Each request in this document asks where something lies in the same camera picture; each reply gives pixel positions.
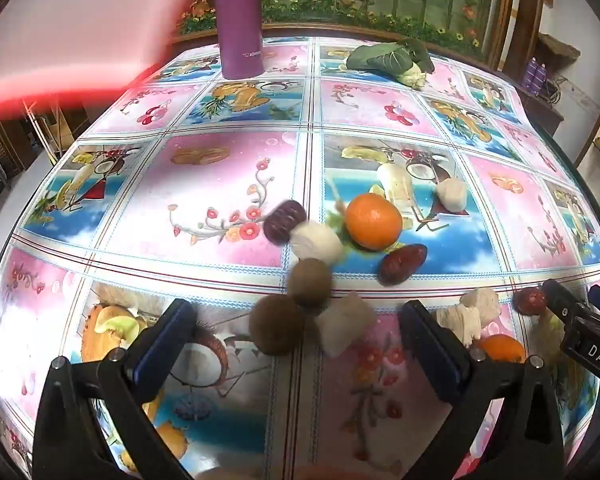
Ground green leafy bok choy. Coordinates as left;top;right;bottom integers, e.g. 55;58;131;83
346;38;435;88

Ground orange tangerine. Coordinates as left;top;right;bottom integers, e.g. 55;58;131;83
472;334;526;365
344;194;403;251

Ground brown cardboard box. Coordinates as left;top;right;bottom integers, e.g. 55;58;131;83
537;34;581;68

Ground dark red date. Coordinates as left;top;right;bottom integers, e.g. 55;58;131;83
512;287;548;317
377;243;427;286
263;200;308;246

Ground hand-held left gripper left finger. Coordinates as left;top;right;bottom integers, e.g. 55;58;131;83
32;299;198;480

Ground purple drinking bottle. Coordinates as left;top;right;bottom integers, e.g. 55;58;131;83
212;0;266;81

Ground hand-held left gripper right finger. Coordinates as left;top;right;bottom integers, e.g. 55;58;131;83
399;300;566;480

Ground brown kiwi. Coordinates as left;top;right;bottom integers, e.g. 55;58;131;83
249;294;308;357
286;258;332;311

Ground small purple bottles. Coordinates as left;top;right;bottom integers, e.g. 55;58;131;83
525;57;548;93

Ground printed plastic tablecloth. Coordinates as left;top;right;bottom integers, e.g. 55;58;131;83
0;35;600;480

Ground white peeled chunk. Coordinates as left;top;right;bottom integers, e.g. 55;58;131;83
290;222;346;266
436;178;468;213
435;307;482;348
316;292;378;358
460;287;501;326

